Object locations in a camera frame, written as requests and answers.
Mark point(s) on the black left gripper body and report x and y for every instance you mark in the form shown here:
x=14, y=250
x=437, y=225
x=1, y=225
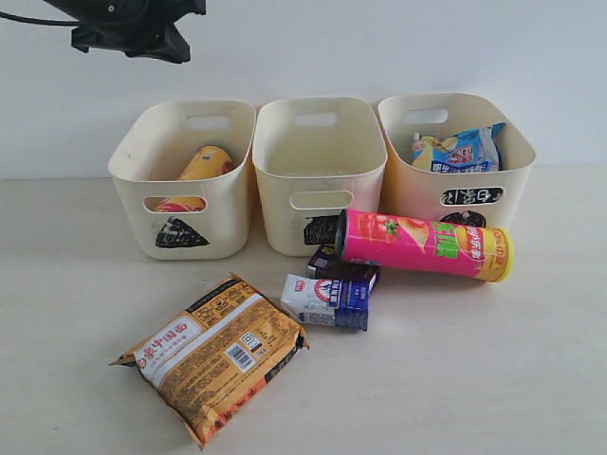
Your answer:
x=129, y=11

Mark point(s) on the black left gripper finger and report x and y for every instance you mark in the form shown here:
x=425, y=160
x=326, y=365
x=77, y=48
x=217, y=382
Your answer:
x=163, y=43

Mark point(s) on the yellow chips can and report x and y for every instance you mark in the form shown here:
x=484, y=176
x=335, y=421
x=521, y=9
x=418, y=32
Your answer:
x=209, y=162

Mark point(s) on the purple drink carton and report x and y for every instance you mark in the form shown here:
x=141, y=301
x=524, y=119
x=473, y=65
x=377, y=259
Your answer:
x=325, y=264

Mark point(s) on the pink chips can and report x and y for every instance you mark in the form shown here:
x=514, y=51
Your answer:
x=399, y=242

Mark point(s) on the white blue milk carton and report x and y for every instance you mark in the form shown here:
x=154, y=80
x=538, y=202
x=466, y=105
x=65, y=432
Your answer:
x=328, y=302

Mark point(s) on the blue black noodle packet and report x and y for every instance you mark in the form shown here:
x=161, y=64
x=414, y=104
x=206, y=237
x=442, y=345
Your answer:
x=471, y=151

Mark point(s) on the left cream bin triangle mark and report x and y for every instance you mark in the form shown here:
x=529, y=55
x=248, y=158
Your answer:
x=175, y=219

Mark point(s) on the middle cream bin square mark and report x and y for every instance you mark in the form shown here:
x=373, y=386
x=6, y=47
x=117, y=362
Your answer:
x=313, y=158

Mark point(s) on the orange noodle packet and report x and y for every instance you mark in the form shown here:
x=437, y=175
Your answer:
x=213, y=357

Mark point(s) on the right cream bin circle mark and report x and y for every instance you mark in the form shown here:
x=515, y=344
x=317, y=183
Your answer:
x=416, y=193

